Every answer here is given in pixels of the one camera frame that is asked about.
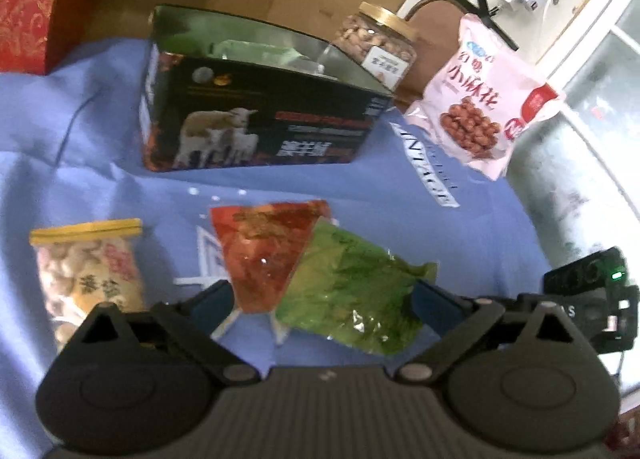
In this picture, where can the red patterned box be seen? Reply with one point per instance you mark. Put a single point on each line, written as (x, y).
(30, 4)

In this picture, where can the black tape strip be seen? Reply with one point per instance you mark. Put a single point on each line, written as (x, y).
(492, 14)

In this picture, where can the black tin box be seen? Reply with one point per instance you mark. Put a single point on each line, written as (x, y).
(280, 104)

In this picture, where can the blue printed bed sheet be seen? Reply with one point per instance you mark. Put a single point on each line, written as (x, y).
(100, 164)

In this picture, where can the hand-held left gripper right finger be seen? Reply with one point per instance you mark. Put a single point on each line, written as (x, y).
(435, 304)

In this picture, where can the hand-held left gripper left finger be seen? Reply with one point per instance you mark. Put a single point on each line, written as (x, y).
(215, 301)

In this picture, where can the nut jar with yellow lid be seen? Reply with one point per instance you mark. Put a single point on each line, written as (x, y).
(85, 269)

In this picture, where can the green snack packet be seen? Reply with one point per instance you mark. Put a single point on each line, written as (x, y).
(350, 289)

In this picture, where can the brown chair back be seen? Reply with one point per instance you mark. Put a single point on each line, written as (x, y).
(430, 44)

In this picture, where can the pink snack bag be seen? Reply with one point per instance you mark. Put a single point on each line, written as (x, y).
(475, 99)

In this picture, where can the clear nut jar gold lid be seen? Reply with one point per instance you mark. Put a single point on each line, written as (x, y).
(370, 39)

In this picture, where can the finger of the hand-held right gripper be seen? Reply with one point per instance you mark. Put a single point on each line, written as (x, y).
(520, 300)

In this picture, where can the red snack packet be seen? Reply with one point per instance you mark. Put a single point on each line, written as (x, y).
(260, 254)

